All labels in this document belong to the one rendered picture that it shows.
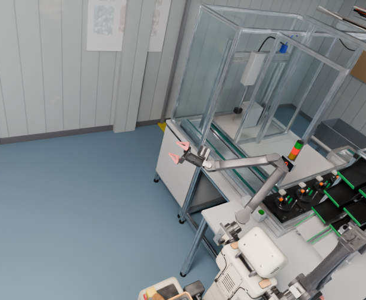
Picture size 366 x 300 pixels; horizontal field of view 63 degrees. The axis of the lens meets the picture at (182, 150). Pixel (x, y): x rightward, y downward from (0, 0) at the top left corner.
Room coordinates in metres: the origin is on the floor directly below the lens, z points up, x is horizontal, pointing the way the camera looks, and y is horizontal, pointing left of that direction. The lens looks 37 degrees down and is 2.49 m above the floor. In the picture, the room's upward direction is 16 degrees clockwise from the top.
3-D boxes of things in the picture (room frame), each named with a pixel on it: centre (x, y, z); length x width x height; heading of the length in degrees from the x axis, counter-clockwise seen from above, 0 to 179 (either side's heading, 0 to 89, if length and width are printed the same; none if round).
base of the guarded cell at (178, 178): (2.81, -0.48, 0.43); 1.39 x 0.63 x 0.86; 131
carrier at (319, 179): (2.04, -1.22, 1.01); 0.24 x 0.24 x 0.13; 41
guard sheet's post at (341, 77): (1.95, -0.83, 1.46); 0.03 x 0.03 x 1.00; 41
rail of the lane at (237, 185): (1.81, -0.55, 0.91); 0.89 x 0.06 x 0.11; 41
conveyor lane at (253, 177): (1.95, -0.67, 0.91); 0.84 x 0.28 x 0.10; 41
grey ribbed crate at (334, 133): (3.53, -1.97, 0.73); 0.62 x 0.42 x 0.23; 41
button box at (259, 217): (1.63, -0.63, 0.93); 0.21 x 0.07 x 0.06; 41
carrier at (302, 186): (1.88, -1.04, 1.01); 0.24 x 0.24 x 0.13; 41
